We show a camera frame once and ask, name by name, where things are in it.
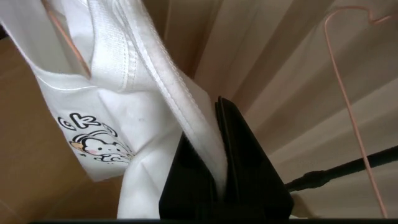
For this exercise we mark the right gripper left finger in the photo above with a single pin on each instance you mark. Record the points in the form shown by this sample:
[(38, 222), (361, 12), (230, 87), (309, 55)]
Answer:
[(186, 193)]

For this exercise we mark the pink clothes hanger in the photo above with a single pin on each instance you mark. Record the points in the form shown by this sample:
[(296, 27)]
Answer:
[(70, 46), (353, 118)]

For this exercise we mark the beige curtain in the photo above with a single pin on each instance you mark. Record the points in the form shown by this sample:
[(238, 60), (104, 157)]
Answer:
[(280, 62)]

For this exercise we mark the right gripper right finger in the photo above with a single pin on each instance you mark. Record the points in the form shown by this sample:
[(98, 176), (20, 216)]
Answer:
[(255, 186)]

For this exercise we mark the black clothes rack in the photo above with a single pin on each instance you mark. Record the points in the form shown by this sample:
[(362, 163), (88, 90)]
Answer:
[(342, 169)]

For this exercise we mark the white garment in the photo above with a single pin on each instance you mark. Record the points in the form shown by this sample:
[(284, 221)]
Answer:
[(133, 109)]

